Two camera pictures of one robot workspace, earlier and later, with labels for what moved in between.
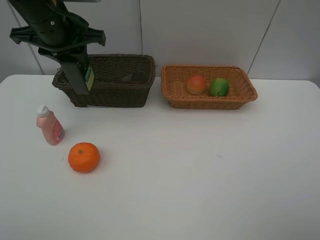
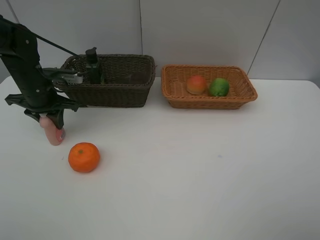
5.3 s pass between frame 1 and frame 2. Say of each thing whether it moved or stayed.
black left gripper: moved
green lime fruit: stayed
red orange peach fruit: stayed
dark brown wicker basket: stayed
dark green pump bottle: moved
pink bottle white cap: stayed
